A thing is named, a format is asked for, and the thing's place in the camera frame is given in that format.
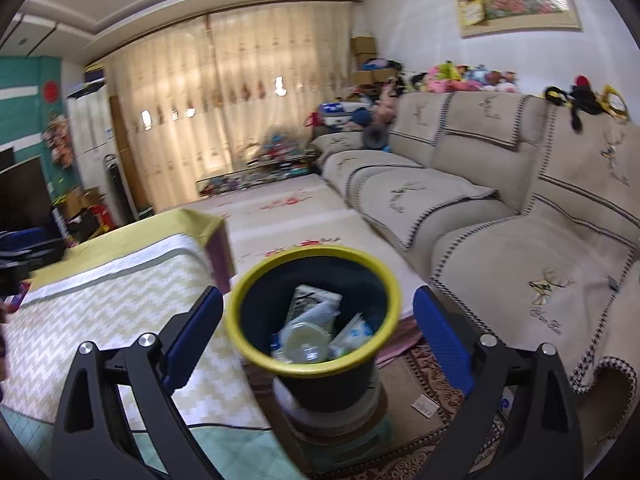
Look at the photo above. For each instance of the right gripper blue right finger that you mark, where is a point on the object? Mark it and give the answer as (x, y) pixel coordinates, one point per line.
(449, 336)

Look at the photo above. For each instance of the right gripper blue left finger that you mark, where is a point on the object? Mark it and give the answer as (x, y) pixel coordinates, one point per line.
(186, 336)

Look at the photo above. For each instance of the white yogurt cup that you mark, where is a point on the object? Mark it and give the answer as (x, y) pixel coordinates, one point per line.
(304, 343)

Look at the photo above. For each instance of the yellow rimmed black trash bin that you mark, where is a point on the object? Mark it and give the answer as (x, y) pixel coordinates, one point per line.
(259, 303)

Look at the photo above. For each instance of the large black television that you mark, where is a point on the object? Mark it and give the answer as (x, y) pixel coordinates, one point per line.
(25, 198)

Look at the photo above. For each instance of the patterned table cloth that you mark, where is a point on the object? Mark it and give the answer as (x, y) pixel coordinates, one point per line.
(109, 291)

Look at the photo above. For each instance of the blue white wrapper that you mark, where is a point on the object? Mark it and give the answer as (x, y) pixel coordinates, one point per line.
(353, 336)

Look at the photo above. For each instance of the black tower fan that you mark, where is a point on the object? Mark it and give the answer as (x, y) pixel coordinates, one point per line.
(119, 187)

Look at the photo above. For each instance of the pale green cardboard box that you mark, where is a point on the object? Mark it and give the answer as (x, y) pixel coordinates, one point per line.
(306, 297)

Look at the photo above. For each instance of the floral floor mat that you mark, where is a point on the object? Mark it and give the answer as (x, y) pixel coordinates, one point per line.
(304, 211)

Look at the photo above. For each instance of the beige sofa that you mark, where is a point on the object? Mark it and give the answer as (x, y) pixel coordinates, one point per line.
(520, 221)

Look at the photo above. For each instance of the white standing air conditioner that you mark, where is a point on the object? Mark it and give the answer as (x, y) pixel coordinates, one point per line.
(93, 137)

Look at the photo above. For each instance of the low shelf of books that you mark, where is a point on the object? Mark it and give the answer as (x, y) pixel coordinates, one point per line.
(260, 173)

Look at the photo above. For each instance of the cream curtains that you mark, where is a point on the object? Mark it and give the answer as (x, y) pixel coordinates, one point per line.
(197, 96)

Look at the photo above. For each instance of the pile of plush toys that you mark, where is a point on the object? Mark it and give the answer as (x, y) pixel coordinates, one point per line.
(445, 77)

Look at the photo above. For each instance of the black yellow plush toy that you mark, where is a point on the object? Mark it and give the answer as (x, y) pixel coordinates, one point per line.
(582, 99)

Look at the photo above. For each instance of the stacked cardboard boxes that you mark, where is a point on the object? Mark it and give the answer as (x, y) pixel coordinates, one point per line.
(367, 67)

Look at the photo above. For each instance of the flower wall decoration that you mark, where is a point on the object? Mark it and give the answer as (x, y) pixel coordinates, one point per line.
(58, 141)

